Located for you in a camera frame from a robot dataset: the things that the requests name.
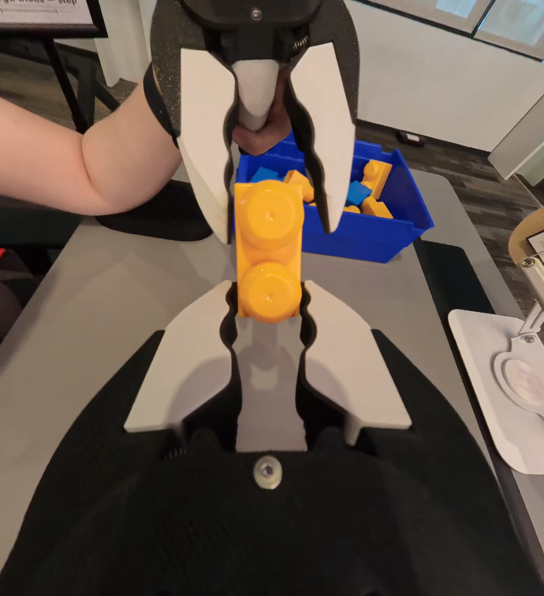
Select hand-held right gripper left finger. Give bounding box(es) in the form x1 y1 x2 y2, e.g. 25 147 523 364
123 281 244 433

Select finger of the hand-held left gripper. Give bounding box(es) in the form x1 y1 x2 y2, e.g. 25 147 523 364
178 48 238 245
290 43 353 235

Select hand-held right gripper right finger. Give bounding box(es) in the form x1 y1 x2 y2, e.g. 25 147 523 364
296 280 413 443

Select blue plastic bin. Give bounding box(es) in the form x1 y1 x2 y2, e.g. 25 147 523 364
235 130 435 264

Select person's left hand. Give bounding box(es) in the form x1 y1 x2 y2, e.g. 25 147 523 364
231 79 292 157

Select black wristband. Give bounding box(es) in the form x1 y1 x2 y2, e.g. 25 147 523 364
142 65 182 149

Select black sign stand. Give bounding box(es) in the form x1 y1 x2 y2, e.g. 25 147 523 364
39 37 119 133

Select white stand base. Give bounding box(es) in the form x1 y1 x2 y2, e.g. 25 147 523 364
448 303 544 476

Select black office chair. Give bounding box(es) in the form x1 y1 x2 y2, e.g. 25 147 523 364
0 191 82 299

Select framed tag sign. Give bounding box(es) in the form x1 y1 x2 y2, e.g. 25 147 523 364
0 0 107 38

